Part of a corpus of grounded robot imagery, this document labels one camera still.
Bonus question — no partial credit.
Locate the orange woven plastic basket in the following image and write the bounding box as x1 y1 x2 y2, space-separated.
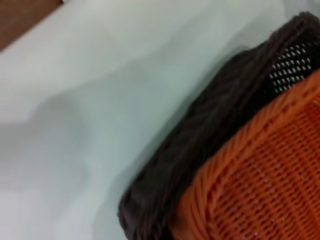
168 73 320 240

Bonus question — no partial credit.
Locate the dark brown woven basket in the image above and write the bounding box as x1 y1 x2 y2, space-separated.
117 11 320 240

